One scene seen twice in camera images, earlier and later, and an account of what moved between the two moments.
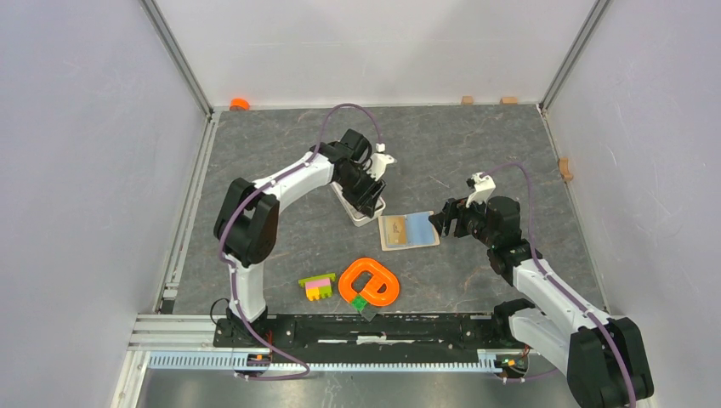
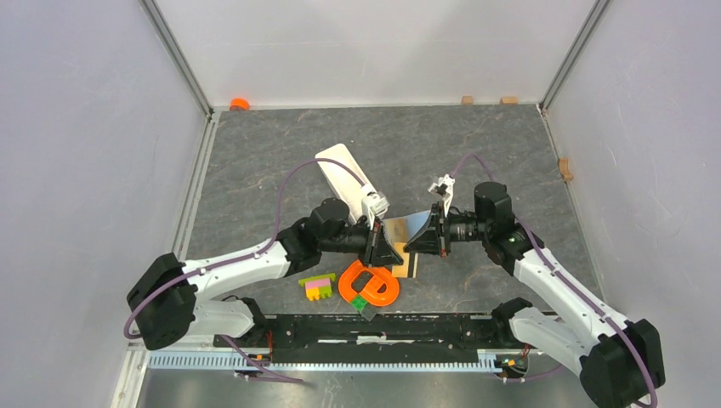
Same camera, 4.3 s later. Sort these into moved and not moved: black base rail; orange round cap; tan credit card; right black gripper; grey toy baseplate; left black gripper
Moved: right black gripper; left black gripper
Not moved: orange round cap; grey toy baseplate; black base rail; tan credit card
